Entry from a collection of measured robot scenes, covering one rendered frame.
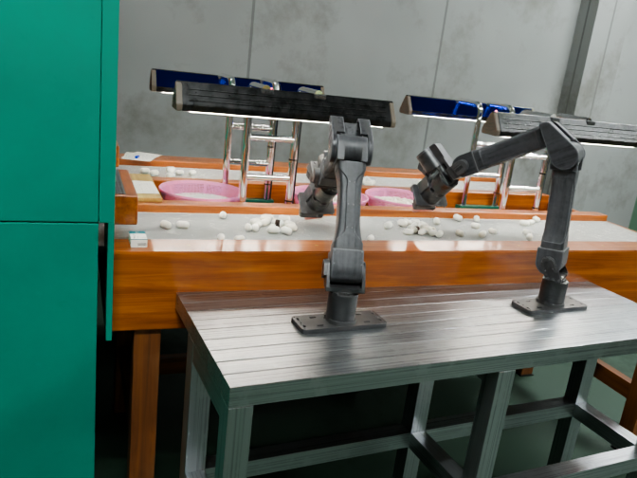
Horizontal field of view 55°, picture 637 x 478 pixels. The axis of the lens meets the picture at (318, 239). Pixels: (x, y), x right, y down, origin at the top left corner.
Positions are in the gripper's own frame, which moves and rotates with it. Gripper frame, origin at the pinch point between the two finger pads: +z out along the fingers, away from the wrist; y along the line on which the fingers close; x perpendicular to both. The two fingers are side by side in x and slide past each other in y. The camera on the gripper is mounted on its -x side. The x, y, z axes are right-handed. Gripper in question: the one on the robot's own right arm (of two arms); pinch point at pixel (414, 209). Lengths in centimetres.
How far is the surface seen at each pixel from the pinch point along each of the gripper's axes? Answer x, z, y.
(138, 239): 16, -14, 80
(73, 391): 45, 2, 93
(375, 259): 20.8, -13.5, 23.1
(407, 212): -7.2, 17.8, -8.6
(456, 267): 22.8, -11.8, -1.2
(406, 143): -117, 146, -100
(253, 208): -7.5, 17.6, 43.5
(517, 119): -26.0, -12.3, -36.0
